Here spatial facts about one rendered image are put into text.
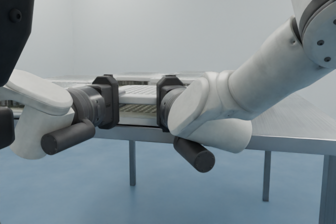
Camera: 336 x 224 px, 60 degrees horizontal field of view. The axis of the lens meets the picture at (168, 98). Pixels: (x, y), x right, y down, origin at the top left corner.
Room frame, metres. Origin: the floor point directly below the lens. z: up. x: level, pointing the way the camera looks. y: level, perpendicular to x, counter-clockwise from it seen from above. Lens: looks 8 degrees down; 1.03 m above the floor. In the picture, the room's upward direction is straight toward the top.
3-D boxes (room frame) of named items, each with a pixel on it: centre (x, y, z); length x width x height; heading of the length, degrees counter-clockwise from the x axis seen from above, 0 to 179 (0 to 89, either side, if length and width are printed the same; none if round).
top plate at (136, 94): (0.79, 0.04, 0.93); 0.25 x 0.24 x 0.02; 76
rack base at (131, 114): (0.79, 0.04, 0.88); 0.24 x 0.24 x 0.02; 76
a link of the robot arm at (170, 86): (0.58, -0.02, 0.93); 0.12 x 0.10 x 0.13; 18
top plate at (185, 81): (1.29, -0.08, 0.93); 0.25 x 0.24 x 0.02; 73
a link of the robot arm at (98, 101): (0.61, 0.16, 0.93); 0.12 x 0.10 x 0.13; 158
